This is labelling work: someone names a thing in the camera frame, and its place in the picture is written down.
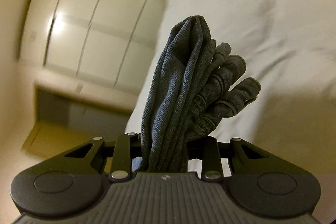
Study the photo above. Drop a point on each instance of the blue denim jeans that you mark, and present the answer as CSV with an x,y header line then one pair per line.
x,y
195,85

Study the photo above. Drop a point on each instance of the yellow wooden door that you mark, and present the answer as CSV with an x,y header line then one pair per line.
x,y
63,122

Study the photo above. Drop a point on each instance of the white duvet on bed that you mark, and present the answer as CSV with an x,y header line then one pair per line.
x,y
289,47

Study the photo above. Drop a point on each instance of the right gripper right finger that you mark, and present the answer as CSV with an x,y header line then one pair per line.
x,y
206,149

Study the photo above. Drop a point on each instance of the white wardrobe with panels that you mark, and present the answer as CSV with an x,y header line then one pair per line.
x,y
93,50

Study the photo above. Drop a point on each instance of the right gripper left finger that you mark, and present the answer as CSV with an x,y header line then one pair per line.
x,y
126,148

